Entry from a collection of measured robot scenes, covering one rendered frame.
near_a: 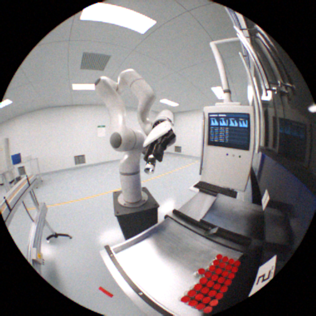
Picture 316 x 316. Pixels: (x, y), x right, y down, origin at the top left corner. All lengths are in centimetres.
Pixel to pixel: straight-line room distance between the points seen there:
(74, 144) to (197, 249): 506
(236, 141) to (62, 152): 541
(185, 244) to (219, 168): 75
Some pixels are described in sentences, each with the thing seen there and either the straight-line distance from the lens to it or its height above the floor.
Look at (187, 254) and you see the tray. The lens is 39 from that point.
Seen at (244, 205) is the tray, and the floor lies 89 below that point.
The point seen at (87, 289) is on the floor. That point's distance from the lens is 141.
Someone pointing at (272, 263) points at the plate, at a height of 104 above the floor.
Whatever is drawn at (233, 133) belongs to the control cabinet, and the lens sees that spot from 93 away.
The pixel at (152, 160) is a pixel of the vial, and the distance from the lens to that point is 22.
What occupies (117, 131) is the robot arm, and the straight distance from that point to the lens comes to 45.
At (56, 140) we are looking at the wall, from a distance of 523.
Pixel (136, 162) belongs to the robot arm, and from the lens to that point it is 51.
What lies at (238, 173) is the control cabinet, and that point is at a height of 96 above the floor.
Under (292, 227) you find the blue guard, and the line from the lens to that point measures 28.
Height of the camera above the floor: 124
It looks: 12 degrees down
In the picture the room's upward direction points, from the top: straight up
